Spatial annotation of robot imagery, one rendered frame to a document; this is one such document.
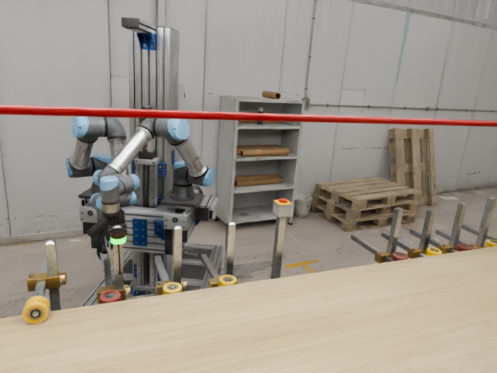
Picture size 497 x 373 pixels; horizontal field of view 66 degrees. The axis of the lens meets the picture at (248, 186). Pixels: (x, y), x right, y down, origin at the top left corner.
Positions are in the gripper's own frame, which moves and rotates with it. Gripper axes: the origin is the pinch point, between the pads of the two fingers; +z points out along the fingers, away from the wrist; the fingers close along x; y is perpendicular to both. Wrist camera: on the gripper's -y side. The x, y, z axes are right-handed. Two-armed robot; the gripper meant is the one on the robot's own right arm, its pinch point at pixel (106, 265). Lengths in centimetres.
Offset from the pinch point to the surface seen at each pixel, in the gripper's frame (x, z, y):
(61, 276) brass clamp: 17.8, -14.7, -31.9
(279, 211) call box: -77, -37, -33
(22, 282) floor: 64, 85, 143
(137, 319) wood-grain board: -9, -9, -59
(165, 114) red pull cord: -4, -94, -142
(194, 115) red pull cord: -7, -94, -142
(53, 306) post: 21.5, -1.8, -32.3
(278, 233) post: -78, -24, -32
